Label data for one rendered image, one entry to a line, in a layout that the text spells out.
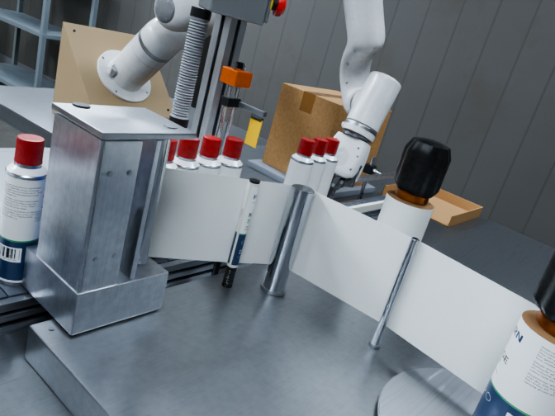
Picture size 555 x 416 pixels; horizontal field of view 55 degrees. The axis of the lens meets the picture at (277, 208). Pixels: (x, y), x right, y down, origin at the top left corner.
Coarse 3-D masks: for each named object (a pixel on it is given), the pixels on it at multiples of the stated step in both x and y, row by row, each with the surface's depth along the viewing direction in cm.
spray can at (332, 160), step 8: (328, 144) 121; (336, 144) 121; (328, 152) 121; (336, 152) 122; (328, 160) 121; (336, 160) 122; (328, 168) 121; (328, 176) 122; (320, 184) 123; (328, 184) 123; (320, 192) 123
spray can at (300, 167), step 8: (304, 144) 112; (312, 144) 112; (304, 152) 112; (312, 152) 114; (296, 160) 112; (304, 160) 112; (312, 160) 114; (288, 168) 115; (296, 168) 113; (304, 168) 113; (288, 176) 114; (296, 176) 113; (304, 176) 114; (304, 184) 115
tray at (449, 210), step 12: (384, 192) 186; (444, 192) 202; (432, 204) 192; (444, 204) 197; (456, 204) 199; (468, 204) 196; (432, 216) 177; (444, 216) 181; (456, 216) 173; (468, 216) 184
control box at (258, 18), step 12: (204, 0) 93; (216, 0) 85; (228, 0) 86; (240, 0) 86; (252, 0) 86; (264, 0) 87; (216, 12) 86; (228, 12) 86; (240, 12) 87; (252, 12) 87; (264, 12) 88
